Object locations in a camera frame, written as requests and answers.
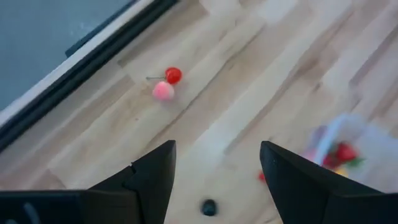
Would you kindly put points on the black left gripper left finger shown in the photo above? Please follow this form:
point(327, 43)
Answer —
point(149, 186)

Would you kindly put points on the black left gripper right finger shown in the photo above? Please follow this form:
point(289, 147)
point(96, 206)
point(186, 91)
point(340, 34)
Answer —
point(298, 189)

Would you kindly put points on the small red fruit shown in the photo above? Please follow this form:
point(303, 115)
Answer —
point(261, 176)

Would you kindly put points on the yellow toy banana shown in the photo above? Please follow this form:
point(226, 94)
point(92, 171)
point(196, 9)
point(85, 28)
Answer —
point(341, 172)

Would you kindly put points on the red strawberry with green leaves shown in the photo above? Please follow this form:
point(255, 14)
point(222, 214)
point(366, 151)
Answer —
point(345, 152)

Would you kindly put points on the dark toy blueberry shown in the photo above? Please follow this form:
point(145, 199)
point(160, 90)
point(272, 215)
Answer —
point(209, 207)

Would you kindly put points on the clear plastic tupperware container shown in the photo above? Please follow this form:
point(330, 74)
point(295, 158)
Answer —
point(373, 140)

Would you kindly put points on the pink toy raspberry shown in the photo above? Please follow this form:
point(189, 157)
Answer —
point(163, 91)

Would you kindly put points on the red cherry with stem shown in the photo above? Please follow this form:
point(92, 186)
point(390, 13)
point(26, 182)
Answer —
point(173, 75)

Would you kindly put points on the black table edge rail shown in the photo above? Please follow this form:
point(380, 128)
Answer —
point(77, 70)

